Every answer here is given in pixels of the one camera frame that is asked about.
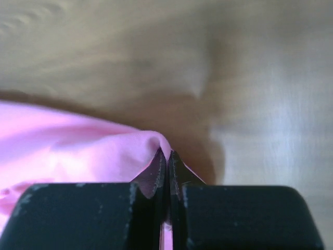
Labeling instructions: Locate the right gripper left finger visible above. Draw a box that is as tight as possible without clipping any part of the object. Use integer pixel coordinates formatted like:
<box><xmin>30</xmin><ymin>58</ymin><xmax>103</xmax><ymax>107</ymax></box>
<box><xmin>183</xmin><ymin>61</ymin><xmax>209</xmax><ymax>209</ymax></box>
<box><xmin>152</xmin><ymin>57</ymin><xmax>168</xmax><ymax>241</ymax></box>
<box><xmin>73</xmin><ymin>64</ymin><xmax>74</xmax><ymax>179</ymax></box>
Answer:
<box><xmin>1</xmin><ymin>150</ymin><xmax>166</xmax><ymax>249</ymax></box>

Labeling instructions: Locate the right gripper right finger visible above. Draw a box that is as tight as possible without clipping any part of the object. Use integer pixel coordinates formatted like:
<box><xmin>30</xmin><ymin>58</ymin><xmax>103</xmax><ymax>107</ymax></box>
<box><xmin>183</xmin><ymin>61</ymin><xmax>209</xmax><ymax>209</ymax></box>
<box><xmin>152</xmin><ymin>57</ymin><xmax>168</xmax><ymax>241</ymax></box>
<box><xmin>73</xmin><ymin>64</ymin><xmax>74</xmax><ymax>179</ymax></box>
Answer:
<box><xmin>169</xmin><ymin>152</ymin><xmax>325</xmax><ymax>249</ymax></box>

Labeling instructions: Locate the pink t shirt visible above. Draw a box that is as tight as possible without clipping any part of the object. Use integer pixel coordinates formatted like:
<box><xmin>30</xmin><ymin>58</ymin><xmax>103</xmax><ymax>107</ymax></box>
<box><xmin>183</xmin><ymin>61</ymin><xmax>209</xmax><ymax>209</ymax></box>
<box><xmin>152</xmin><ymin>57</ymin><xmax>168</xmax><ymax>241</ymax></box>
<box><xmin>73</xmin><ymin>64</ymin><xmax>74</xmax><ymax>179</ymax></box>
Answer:
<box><xmin>0</xmin><ymin>100</ymin><xmax>206</xmax><ymax>250</ymax></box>

